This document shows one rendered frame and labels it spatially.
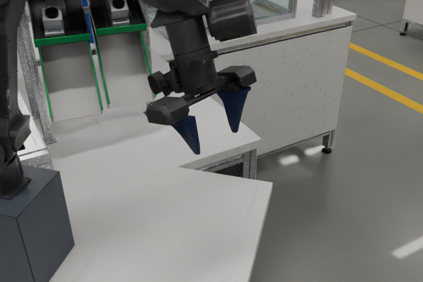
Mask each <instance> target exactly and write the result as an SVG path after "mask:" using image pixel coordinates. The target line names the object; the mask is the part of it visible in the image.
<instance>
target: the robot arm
mask: <svg viewBox="0 0 423 282"><path fill-rule="evenodd" d="M140 1H142V2H143V3H145V4H148V5H150V6H153V7H155V8H158V10H157V11H156V14H155V18H154V19H153V21H152V22H151V24H150V27H151V28H158V27H159V26H165V28H166V32H167V35H168V39H169V43H170V45H171V49H172V53H173V56H174V60H172V61H170V63H169V67H170V71H169V72H167V73H165V74H163V73H162V72H161V71H157V72H155V73H153V74H151V75H150V76H148V77H147V79H148V81H149V86H150V88H151V90H152V92H153V93H154V94H159V93H161V92H163V94H164V97H163V98H161V99H158V100H156V101H154V102H151V103H149V104H148V105H147V109H146V112H145V113H146V115H147V119H148V121H149V123H155V124H160V125H167V126H169V125H170V126H172V127H173V128H174V129H175V130H176V131H177V132H178V133H179V134H180V136H182V138H183V139H184V141H185V142H186V143H187V144H188V146H189V147H190V149H191V150H192V151H193V152H194V154H196V155H199V154H200V141H199V136H198V129H197V125H196V118H195V116H191V115H188V114H189V106H191V105H193V104H195V103H197V102H199V101H201V100H203V99H205V98H207V97H209V96H211V95H213V94H215V93H217V94H218V96H219V97H220V99H221V100H222V101H223V105H224V108H225V112H226V115H227V119H228V124H229V126H230V129H231V131H232V132H233V133H237V132H238V129H239V124H240V119H241V116H242V110H243V107H244V103H245V100H246V97H247V93H248V92H249V91H250V90H251V87H250V85H251V84H254V83H255V82H257V79H256V75H255V71H254V70H253V69H252V68H251V67H250V66H249V65H231V66H230V67H227V68H225V69H223V70H221V71H218V72H217V71H216V68H215V63H214V60H213V59H215V58H217V57H218V54H217V51H216V50H213V51H211V48H210V44H209V41H208V37H207V34H206V29H205V25H204V22H203V17H202V16H203V15H205V17H206V22H207V25H208V30H209V32H210V35H211V37H214V38H215V40H219V41H220V42H225V41H228V40H233V39H236V38H241V37H246V36H249V35H254V34H257V28H256V27H257V25H256V21H255V17H254V11H253V9H252V5H251V4H250V2H249V1H250V0H140ZM25 3H26V0H0V198H1V199H5V200H12V199H13V198H14V197H15V196H16V195H17V194H18V193H19V192H20V191H21V190H22V189H23V188H24V187H25V186H26V185H27V184H28V182H29V181H30V180H31V178H30V177H28V176H24V175H23V169H22V166H21V162H20V158H19V157H18V154H17V152H18V151H19V149H20V148H21V146H22V145H23V144H24V142H25V141H26V139H27V138H28V137H29V135H30V133H31V130H30V119H31V115H23V114H22V112H21V111H20V109H19V108H18V54H17V29H18V25H19V23H20V20H21V17H22V15H23V11H24V9H25ZM172 92H175V93H184V95H183V96H181V97H170V96H168V95H170V94H171V93H172ZM199 94H200V95H199ZM197 95H198V96H197ZM195 96H196V97H195Z"/></svg>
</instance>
